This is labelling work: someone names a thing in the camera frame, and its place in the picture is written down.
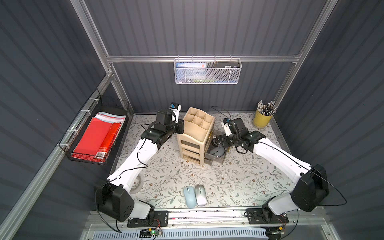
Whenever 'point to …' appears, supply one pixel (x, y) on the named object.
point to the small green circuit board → (156, 232)
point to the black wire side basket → (97, 103)
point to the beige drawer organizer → (197, 126)
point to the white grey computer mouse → (201, 195)
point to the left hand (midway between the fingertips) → (183, 121)
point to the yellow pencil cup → (261, 121)
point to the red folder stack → (97, 141)
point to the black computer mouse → (218, 152)
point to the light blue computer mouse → (190, 196)
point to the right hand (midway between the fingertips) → (222, 139)
